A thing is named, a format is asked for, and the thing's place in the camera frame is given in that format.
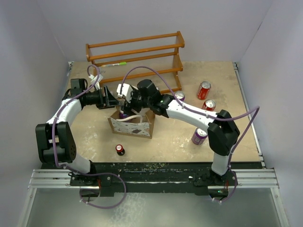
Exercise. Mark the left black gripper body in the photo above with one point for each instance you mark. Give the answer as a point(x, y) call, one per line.
point(96, 99)

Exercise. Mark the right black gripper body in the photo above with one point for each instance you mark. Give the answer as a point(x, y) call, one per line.
point(137, 100)

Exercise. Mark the purple can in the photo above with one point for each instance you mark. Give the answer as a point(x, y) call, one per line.
point(199, 136)
point(180, 95)
point(123, 116)

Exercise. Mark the canvas tote bag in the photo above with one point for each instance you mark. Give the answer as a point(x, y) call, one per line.
point(138, 125)

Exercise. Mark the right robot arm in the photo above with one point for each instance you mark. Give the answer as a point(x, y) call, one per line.
point(221, 129)

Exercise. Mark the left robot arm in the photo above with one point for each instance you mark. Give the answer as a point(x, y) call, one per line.
point(54, 138)

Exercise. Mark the green-capped marker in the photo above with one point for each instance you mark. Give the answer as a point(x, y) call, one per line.
point(114, 64)

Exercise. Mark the orange wooden rack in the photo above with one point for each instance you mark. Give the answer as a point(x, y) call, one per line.
point(160, 52)

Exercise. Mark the small red-capped dark bottle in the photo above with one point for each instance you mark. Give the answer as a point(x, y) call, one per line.
point(120, 150)

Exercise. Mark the red cola can back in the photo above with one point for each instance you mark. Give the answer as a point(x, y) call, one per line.
point(203, 90)

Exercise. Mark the red cola can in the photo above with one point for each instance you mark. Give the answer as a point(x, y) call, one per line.
point(203, 90)
point(209, 105)

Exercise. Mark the red cola can front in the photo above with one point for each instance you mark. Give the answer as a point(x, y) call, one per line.
point(209, 105)

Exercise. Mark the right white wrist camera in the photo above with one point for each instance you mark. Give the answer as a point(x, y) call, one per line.
point(124, 91)

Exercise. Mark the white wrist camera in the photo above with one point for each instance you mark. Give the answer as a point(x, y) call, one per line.
point(124, 91)
point(95, 81)

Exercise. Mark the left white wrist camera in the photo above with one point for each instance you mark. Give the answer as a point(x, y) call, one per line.
point(95, 81)

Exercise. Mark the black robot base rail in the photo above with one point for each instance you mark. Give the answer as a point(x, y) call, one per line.
point(169, 177)

